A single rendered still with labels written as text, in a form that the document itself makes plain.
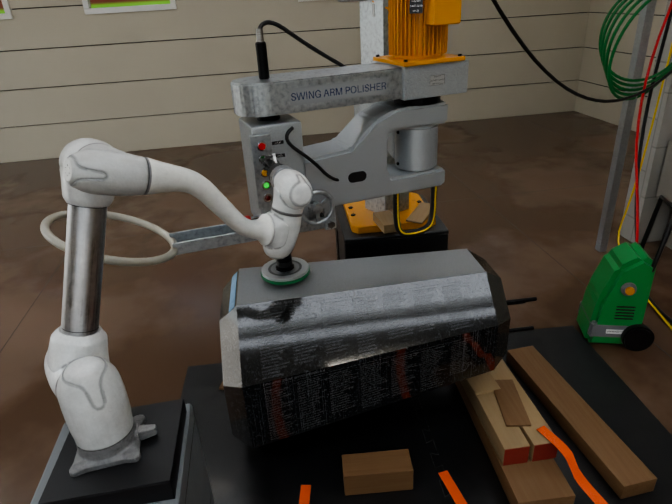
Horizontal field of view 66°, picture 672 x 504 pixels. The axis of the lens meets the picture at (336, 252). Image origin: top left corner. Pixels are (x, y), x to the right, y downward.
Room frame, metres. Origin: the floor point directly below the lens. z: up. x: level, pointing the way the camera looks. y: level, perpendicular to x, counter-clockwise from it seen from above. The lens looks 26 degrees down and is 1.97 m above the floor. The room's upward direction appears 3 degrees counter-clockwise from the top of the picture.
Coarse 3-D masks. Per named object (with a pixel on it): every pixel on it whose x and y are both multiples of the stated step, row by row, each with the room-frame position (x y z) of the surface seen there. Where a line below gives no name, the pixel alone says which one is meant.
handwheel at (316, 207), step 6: (318, 192) 1.95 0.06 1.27; (324, 192) 1.96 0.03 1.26; (330, 198) 1.97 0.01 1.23; (312, 204) 1.95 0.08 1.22; (318, 204) 1.95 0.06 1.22; (330, 204) 1.98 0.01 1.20; (312, 210) 1.95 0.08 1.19; (318, 210) 1.94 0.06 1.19; (330, 210) 1.97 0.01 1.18; (318, 216) 1.95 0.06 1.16; (330, 216) 1.97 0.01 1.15; (306, 222) 1.93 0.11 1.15; (312, 222) 1.94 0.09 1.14; (318, 222) 1.95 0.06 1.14; (324, 222) 1.96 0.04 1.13
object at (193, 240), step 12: (312, 216) 2.16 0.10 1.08; (204, 228) 2.00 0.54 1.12; (216, 228) 2.02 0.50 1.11; (228, 228) 2.03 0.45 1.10; (300, 228) 2.03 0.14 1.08; (312, 228) 2.05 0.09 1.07; (180, 240) 1.96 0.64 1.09; (192, 240) 1.88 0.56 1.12; (204, 240) 1.89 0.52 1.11; (216, 240) 1.91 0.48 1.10; (228, 240) 1.92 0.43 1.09; (240, 240) 1.94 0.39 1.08; (252, 240) 1.96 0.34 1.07; (180, 252) 1.86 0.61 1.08
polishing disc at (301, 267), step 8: (264, 264) 2.10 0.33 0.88; (272, 264) 2.10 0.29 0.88; (296, 264) 2.09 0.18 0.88; (304, 264) 2.08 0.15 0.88; (264, 272) 2.03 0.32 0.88; (272, 272) 2.02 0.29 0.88; (280, 272) 2.02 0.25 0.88; (288, 272) 2.01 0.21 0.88; (296, 272) 2.01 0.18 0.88; (304, 272) 2.01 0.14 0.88; (272, 280) 1.97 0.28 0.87; (280, 280) 1.96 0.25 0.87; (288, 280) 1.96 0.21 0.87
